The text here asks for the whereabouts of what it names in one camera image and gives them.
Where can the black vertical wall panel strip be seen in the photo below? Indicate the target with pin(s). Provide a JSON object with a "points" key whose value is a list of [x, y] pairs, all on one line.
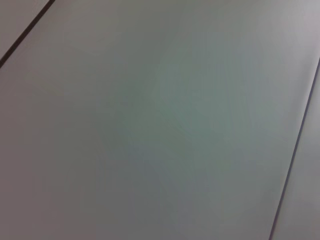
{"points": [[27, 28]]}

